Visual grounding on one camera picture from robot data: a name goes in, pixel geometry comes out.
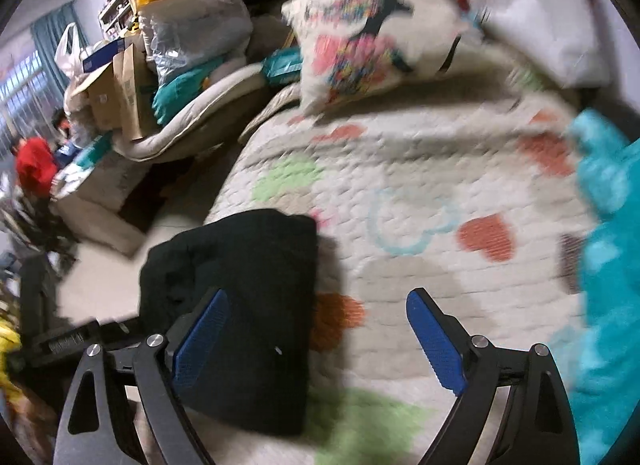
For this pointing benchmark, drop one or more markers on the low beige box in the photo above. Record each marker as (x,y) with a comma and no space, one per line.
(95,205)

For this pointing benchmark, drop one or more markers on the white plastic bag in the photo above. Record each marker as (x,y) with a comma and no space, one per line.
(72,52)

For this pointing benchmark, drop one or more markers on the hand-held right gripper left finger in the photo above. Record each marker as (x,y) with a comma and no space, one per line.
(200,340)

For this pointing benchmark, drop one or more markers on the blue box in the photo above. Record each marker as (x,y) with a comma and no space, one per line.
(104,56)

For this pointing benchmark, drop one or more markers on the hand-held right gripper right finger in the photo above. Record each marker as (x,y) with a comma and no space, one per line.
(437,340)

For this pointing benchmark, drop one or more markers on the clear plastic bag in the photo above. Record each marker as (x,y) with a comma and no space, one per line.
(195,30)

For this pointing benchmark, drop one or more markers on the teal fleece blanket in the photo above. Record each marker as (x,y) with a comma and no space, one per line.
(610,270)

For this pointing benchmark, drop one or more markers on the teal flat box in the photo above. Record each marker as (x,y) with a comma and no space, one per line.
(94,151)

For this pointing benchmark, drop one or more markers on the quilted heart print blanket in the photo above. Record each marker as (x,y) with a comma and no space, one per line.
(425,185)

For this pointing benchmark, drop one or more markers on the red garment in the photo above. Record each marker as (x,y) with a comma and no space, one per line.
(36,165)

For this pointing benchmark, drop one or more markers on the window with grille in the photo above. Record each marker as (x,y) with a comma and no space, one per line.
(20,100)

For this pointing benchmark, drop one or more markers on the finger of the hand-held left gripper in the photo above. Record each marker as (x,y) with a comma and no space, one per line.
(70,340)

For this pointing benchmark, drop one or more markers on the open cardboard box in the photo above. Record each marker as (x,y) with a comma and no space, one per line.
(120,90)

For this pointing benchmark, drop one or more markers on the teal curtain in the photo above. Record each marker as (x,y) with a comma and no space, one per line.
(52,37)

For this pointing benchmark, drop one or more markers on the floral figure print pillow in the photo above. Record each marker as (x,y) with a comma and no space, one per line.
(365,35)

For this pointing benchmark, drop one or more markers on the beige padded cushion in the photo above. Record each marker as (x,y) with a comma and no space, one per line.
(200,120)

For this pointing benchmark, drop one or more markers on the black pants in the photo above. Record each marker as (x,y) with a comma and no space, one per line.
(240,285)

